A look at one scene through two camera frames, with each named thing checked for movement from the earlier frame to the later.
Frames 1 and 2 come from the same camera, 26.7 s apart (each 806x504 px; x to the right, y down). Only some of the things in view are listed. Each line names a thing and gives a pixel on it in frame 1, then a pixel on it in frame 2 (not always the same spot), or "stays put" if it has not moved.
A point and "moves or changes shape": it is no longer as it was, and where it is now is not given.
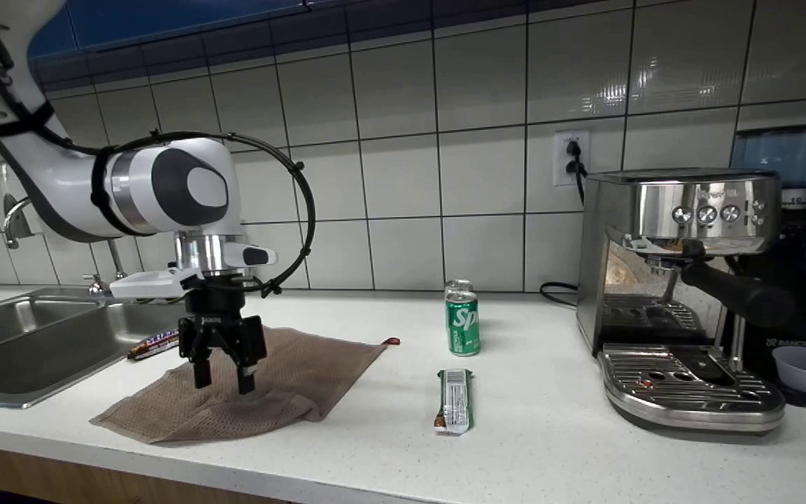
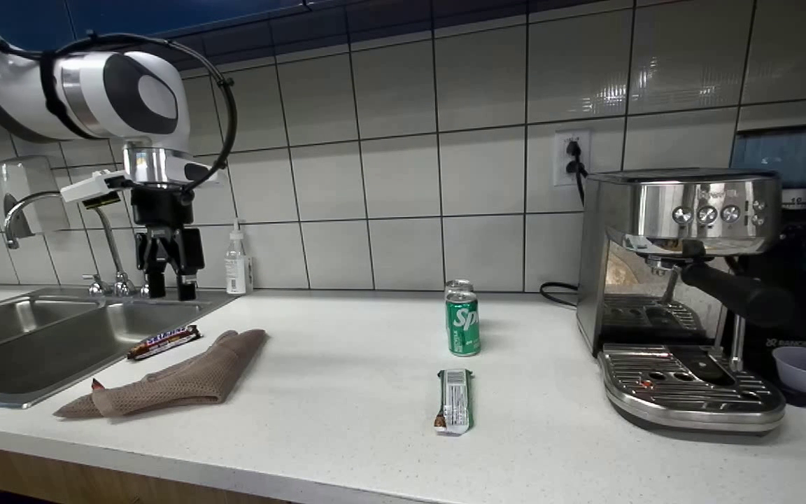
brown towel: x=294 y=382 moves or changes shape
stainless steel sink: x=26 y=345 stays put
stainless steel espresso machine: x=672 y=263 stays put
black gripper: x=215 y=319 to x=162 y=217
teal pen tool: x=455 y=413 stays put
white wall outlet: x=563 y=158 stays put
